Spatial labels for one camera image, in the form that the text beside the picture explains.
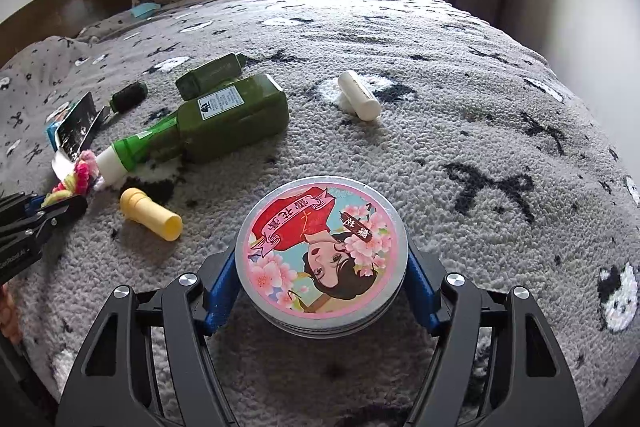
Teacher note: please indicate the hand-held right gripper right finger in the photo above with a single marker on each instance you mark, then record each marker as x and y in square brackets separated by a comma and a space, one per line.
[421, 289]

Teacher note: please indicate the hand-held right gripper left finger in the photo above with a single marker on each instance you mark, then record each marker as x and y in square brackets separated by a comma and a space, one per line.
[224, 289]

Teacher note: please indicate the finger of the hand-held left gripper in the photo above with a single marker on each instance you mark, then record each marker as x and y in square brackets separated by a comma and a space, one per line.
[17, 206]
[55, 214]

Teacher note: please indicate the round tin with illustrated lid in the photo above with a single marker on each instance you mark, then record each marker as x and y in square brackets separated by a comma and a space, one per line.
[320, 252]

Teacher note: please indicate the black thread spool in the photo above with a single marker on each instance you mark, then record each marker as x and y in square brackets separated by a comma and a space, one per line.
[129, 96]

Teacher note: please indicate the small green bottle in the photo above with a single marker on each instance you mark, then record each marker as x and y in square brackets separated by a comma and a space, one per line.
[210, 74]

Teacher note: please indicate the person's left hand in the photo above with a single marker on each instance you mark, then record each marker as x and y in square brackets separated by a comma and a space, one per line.
[7, 312]

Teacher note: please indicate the yellow plastic cylinder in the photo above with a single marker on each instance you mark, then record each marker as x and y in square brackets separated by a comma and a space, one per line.
[150, 213]

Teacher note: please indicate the black and blue card packet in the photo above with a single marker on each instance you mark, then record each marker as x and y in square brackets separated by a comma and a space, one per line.
[77, 122]

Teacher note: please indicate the grey bow print bed sheet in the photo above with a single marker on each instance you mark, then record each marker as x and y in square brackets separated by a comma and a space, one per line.
[30, 77]

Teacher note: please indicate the grey printed fleece blanket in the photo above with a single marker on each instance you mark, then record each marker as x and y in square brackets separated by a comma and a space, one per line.
[400, 132]

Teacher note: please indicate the large green bottle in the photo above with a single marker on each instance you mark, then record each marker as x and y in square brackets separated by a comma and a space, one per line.
[235, 119]

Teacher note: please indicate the wooden headboard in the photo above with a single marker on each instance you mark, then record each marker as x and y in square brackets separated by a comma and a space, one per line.
[55, 7]

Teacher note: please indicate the white tube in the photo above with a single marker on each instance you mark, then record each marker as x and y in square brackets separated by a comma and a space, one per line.
[359, 96]

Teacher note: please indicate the teal cloth item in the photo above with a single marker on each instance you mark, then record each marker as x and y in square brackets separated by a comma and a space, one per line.
[145, 11]

